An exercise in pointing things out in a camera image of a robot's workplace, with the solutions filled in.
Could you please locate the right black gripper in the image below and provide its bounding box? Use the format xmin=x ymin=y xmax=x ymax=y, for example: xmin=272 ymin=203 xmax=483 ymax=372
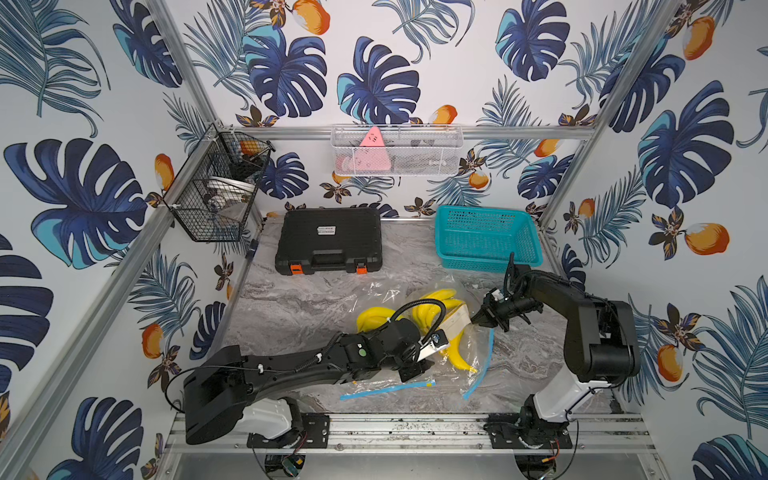
xmin=466 ymin=293 xmax=539 ymax=331

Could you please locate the clear zip-top bag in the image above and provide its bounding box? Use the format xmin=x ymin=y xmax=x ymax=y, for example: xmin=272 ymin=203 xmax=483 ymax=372
xmin=327 ymin=270 xmax=496 ymax=413

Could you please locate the yellow banana bunch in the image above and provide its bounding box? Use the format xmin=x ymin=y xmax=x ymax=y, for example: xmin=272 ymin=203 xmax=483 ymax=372
xmin=356 ymin=288 xmax=480 ymax=374

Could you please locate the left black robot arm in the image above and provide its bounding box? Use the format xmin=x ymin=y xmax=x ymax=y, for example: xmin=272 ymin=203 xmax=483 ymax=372
xmin=183 ymin=299 xmax=448 ymax=445

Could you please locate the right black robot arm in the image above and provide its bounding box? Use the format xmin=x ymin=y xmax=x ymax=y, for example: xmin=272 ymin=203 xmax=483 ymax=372
xmin=472 ymin=258 xmax=640 ymax=428

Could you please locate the teal plastic basket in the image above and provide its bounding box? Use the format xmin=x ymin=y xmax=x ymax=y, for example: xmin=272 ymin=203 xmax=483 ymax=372
xmin=435 ymin=205 xmax=543 ymax=273

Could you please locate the black plastic tool case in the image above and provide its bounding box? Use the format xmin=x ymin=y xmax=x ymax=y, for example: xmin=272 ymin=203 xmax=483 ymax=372
xmin=274 ymin=207 xmax=383 ymax=276

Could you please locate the pink triangular item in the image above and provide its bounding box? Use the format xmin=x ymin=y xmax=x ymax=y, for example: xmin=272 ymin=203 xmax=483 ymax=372
xmin=352 ymin=126 xmax=392 ymax=173

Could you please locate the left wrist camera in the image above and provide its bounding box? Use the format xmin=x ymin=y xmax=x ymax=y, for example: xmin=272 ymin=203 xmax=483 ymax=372
xmin=418 ymin=329 xmax=450 ymax=361

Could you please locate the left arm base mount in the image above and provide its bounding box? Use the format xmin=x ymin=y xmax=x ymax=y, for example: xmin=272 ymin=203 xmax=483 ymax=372
xmin=246 ymin=413 xmax=331 ymax=450

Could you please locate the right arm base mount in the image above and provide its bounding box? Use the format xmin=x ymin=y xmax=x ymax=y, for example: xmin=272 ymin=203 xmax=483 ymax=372
xmin=483 ymin=410 xmax=573 ymax=450

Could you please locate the white wire wall basket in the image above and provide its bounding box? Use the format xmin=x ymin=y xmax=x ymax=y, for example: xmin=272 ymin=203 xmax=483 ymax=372
xmin=330 ymin=125 xmax=464 ymax=177

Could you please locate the aluminium front rail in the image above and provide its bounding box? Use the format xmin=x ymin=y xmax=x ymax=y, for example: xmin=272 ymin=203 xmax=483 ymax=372
xmin=165 ymin=414 xmax=657 ymax=455

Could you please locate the black wire basket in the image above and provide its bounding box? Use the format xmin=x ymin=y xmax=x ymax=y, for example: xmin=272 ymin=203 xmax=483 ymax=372
xmin=162 ymin=124 xmax=275 ymax=243

